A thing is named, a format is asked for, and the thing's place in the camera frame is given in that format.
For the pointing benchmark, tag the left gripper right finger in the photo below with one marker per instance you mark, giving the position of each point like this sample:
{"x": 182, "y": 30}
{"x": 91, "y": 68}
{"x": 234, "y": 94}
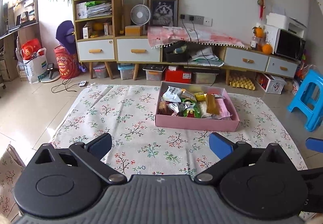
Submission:
{"x": 220, "y": 145}

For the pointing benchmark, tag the blue plastic stool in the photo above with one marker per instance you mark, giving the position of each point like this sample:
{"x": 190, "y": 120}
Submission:
{"x": 308, "y": 100}

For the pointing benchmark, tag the red storage box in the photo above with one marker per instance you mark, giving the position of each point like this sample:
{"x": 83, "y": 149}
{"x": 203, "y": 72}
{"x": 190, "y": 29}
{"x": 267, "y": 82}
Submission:
{"x": 178, "y": 76}

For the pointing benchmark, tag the wooden TV cabinet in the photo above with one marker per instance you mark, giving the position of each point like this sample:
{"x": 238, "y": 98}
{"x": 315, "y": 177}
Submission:
{"x": 98, "y": 39}

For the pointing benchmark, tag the white sandwich cake packet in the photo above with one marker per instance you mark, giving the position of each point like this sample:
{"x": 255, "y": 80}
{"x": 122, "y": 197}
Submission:
{"x": 202, "y": 107}

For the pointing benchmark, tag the yellow snack packet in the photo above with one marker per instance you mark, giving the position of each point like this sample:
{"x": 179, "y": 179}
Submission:
{"x": 200, "y": 96}

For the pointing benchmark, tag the white desk fan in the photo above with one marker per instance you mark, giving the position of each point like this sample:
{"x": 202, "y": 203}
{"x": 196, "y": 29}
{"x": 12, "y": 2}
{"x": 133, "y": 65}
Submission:
{"x": 136, "y": 12}

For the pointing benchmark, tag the white shopping bag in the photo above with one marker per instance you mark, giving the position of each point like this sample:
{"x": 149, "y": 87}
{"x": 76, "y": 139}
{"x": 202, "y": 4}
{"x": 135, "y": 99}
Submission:
{"x": 36, "y": 66}

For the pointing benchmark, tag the pink cardboard box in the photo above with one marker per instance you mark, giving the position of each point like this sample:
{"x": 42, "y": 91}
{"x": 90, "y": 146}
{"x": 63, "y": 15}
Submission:
{"x": 177, "y": 121}

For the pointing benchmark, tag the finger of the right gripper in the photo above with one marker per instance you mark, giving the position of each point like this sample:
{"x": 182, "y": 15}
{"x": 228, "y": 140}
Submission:
{"x": 314, "y": 144}

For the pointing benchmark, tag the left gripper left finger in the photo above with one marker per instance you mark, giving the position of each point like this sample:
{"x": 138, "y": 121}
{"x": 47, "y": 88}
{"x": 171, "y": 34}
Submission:
{"x": 100, "y": 146}

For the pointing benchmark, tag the silver blue snack packet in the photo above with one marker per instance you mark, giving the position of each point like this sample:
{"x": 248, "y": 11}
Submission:
{"x": 181, "y": 107}

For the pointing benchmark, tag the pink cabinet cloth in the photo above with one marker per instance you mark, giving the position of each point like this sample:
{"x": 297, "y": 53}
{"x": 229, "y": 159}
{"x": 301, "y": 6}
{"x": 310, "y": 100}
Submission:
{"x": 167, "y": 36}

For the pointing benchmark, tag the gold snack bar packet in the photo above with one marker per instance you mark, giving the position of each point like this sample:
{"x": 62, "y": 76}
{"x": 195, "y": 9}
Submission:
{"x": 211, "y": 104}

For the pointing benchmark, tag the pink snack packet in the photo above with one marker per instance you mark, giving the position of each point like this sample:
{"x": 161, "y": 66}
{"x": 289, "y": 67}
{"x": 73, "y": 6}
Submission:
{"x": 222, "y": 109}

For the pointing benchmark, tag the white biscuit packet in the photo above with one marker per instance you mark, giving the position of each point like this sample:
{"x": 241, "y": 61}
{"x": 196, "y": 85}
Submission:
{"x": 172, "y": 95}

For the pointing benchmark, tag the white decorated box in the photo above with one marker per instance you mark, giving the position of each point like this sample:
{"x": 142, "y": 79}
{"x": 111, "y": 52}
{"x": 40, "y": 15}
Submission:
{"x": 270, "y": 84}

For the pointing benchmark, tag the white microwave oven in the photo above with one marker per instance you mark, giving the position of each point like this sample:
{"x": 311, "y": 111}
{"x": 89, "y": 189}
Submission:
{"x": 284, "y": 43}

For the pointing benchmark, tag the green snack packet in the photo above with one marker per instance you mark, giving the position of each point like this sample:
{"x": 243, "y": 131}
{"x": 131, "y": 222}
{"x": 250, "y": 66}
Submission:
{"x": 191, "y": 113}

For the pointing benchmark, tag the floral cloth mat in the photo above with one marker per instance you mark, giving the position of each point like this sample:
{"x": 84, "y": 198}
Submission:
{"x": 146, "y": 142}

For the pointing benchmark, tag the yellow egg tray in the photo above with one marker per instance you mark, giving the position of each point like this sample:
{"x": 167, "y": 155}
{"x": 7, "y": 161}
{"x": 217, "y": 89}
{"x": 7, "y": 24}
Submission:
{"x": 240, "y": 81}

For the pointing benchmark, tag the clear cracker packet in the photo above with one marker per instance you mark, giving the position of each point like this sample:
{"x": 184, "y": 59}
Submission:
{"x": 162, "y": 108}

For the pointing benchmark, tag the framed cat picture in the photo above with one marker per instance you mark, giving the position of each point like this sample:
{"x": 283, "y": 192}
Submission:
{"x": 164, "y": 12}

